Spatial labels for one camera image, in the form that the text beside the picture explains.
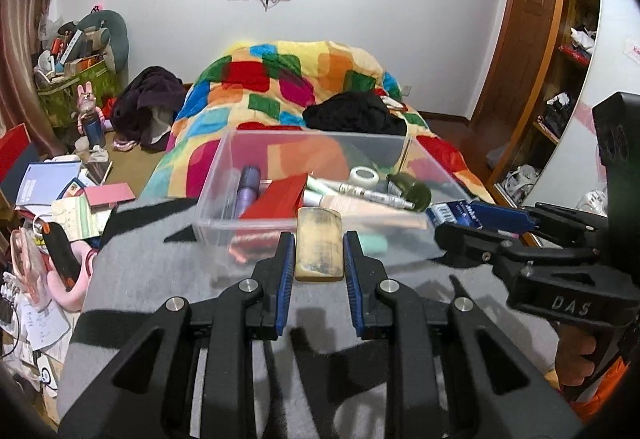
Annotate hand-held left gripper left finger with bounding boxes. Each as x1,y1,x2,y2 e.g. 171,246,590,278
57,231,297,439

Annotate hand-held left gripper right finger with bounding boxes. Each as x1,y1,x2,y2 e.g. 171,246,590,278
342,230,583,439

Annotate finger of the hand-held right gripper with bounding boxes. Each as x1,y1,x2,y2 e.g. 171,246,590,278
470,200,608,250
434,221,637,322

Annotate blue box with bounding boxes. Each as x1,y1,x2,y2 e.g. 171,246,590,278
427,199,483,227

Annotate tan rectangular block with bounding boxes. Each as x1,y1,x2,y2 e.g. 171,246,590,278
294,206,346,281

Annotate clear plastic container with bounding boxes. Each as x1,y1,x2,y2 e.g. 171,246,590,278
192,129,473,280

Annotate person's right forearm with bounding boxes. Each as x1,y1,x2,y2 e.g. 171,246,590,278
570,354,631,425

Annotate person's right hand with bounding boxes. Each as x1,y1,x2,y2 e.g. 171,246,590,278
555,331,601,402

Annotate white shoes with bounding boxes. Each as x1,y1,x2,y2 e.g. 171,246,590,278
505,164,541,195

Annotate mint green tube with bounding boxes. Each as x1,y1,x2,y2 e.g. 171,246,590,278
357,234,390,256

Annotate pink small packet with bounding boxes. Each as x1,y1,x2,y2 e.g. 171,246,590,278
227,231,281,265

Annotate dark green glass bottle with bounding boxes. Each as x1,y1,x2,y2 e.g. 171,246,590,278
386,173,432,212

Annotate wooden wardrobe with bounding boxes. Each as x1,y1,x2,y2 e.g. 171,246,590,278
485,0,640,215

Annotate beige cosmetic tube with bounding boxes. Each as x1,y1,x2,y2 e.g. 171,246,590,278
302,189,428,232

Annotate white ointment tube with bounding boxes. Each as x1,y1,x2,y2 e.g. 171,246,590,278
320,176,418,212

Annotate purple bottle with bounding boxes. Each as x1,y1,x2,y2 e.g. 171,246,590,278
235,165,262,217

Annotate white tape roll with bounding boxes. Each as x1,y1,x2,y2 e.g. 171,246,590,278
349,166,381,186

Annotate wooden door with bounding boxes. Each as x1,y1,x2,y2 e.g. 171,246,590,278
470,0,561,122

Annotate black garment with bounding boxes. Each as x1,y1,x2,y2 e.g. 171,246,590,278
302,92,408,136

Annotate pink book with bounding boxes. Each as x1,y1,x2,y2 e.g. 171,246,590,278
82,183,137,207

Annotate colourful patchwork quilt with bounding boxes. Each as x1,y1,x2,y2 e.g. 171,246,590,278
140,39,496,210

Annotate black and orange tool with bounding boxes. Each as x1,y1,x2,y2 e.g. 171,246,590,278
40,221,83,292

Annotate dark purple clothing pile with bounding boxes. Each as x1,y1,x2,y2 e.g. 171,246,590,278
110,66,187,152

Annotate blue and white notebook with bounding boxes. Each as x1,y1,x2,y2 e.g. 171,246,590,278
15,162,83,207

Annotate pink bunny toy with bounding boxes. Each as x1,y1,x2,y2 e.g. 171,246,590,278
75,80,108,147

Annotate green patterned box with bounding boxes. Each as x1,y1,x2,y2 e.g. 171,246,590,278
37,62,121,127

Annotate red flat box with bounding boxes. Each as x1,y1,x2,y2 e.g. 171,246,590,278
0,123,31,180

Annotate green neck pillow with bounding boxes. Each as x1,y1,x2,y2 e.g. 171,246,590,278
57,9,132,75

